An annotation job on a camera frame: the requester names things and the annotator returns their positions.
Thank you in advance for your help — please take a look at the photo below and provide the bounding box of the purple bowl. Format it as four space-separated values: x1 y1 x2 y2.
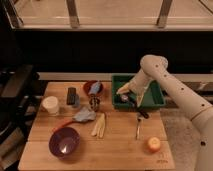
49 127 80 158

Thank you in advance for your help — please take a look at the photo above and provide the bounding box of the black rectangular block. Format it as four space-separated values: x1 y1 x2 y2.
67 87 76 105

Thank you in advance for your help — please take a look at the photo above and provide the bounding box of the black office chair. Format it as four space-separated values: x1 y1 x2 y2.
0 65 39 144

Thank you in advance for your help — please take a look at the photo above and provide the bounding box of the metal cup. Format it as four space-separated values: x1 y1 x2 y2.
89 95 100 111

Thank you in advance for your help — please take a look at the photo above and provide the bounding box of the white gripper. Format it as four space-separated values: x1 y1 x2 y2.
117 70 152 106

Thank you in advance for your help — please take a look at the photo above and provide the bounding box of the green plastic bin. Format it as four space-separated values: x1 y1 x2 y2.
111 75 166 109

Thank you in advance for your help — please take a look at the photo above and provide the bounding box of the white plastic cup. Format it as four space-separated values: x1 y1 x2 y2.
42 96 59 116

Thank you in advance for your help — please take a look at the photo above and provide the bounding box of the blue cloth in bowl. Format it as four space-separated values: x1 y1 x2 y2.
89 81 101 95

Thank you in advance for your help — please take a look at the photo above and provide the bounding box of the orange fruit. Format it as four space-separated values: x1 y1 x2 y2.
147 137 161 152

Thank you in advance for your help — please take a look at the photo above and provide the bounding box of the red bowl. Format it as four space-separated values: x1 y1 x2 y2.
83 80 104 96

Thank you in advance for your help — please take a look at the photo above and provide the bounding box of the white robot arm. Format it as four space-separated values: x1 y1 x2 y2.
117 55 213 171

